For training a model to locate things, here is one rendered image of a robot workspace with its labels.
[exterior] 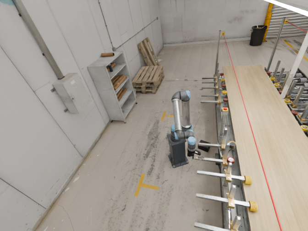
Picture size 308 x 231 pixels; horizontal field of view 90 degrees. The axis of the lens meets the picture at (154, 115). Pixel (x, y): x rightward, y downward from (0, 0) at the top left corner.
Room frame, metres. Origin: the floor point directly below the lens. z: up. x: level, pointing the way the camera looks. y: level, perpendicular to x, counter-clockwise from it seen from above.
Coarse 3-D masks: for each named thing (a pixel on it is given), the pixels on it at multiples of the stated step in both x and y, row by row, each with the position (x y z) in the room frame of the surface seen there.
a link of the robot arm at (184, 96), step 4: (180, 92) 1.78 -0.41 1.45; (184, 92) 1.76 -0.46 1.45; (188, 92) 1.75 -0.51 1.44; (180, 96) 1.74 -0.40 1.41; (184, 96) 1.72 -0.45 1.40; (188, 96) 1.71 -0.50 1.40; (184, 100) 1.72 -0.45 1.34; (188, 100) 1.72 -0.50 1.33; (184, 104) 1.72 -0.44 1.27; (188, 104) 1.72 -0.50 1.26; (184, 108) 1.72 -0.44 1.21; (188, 108) 1.71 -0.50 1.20; (184, 112) 1.71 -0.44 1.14; (188, 112) 1.71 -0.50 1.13; (184, 116) 1.71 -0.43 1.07; (188, 116) 1.70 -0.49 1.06; (184, 120) 1.70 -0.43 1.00; (188, 120) 1.69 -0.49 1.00; (184, 124) 1.70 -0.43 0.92; (188, 124) 1.68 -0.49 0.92; (184, 128) 1.67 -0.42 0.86; (188, 128) 1.66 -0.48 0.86; (192, 128) 1.66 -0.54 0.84
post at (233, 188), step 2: (232, 186) 0.59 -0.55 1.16; (234, 186) 0.58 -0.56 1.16; (230, 188) 0.60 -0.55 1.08; (232, 188) 0.57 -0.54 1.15; (234, 188) 0.57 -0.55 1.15; (230, 190) 0.59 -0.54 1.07; (232, 190) 0.57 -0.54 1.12; (234, 190) 0.56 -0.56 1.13; (230, 192) 0.58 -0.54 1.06; (232, 192) 0.57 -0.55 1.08; (234, 192) 0.56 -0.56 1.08; (230, 194) 0.57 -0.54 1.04; (232, 194) 0.56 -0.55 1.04; (234, 194) 0.56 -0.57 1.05; (230, 196) 0.57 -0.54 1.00; (232, 196) 0.56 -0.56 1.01; (226, 204) 0.57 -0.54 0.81; (226, 206) 0.57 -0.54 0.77; (226, 208) 0.57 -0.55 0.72; (228, 208) 0.56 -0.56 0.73
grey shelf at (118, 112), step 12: (96, 60) 3.57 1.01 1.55; (108, 60) 3.41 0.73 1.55; (120, 60) 4.00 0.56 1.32; (96, 72) 3.22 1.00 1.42; (108, 72) 3.52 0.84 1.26; (120, 72) 4.04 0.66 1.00; (96, 84) 3.27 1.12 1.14; (108, 84) 3.15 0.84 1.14; (108, 96) 3.20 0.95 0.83; (132, 96) 3.97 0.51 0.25; (108, 108) 3.25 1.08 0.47; (120, 108) 3.12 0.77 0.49; (120, 120) 3.17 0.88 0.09
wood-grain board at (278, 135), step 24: (240, 72) 2.96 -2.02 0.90; (264, 72) 2.76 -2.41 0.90; (240, 96) 2.13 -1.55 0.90; (264, 96) 2.00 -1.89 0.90; (240, 120) 1.58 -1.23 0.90; (264, 120) 1.48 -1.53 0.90; (288, 120) 1.40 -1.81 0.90; (240, 144) 1.17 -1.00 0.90; (264, 144) 1.10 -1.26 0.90; (288, 144) 1.03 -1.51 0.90; (240, 168) 0.86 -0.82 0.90; (264, 168) 0.81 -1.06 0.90; (288, 168) 0.76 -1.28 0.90; (264, 192) 0.58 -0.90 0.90; (288, 192) 0.54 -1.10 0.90; (264, 216) 0.40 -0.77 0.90; (288, 216) 0.36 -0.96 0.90
